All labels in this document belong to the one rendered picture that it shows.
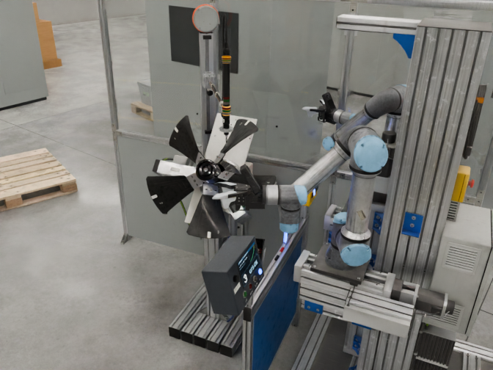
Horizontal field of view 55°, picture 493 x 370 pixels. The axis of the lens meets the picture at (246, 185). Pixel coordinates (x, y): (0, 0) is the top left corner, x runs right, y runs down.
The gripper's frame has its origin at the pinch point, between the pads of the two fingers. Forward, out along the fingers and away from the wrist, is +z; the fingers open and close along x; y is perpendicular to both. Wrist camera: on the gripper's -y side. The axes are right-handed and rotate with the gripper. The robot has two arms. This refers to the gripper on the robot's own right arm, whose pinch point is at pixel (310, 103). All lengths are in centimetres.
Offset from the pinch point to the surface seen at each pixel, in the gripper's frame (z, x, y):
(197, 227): -8, -93, 36
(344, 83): -8.2, 19.9, -8.1
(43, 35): 810, 95, 96
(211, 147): 32, -52, 19
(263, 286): -54, -89, 48
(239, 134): 2, -53, 1
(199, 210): -4, -88, 29
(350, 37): -8.6, 23.6, -33.7
